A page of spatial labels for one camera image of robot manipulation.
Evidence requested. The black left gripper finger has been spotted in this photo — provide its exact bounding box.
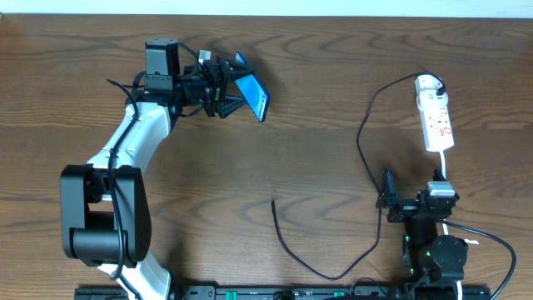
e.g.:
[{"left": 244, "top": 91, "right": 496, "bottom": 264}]
[
  {"left": 219, "top": 56, "right": 256, "bottom": 83},
  {"left": 217, "top": 95, "right": 246, "bottom": 119}
]

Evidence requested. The blue Galaxy smartphone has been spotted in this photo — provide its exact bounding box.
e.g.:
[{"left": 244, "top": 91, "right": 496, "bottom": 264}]
[{"left": 235, "top": 73, "right": 270, "bottom": 123}]

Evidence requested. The black charger cable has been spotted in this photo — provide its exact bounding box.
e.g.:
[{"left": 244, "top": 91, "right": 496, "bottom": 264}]
[{"left": 270, "top": 71, "right": 447, "bottom": 281}]

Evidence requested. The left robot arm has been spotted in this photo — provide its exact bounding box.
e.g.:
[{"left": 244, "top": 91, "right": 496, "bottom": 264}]
[{"left": 59, "top": 38, "right": 255, "bottom": 299}]

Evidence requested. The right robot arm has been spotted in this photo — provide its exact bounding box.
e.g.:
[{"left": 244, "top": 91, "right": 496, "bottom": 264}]
[{"left": 376, "top": 168, "right": 468, "bottom": 299}]

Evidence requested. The white power strip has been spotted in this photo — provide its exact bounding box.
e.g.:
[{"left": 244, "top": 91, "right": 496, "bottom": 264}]
[{"left": 415, "top": 74, "right": 454, "bottom": 153}]

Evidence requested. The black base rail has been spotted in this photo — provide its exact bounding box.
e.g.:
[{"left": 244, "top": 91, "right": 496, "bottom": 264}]
[{"left": 73, "top": 285, "right": 491, "bottom": 300}]

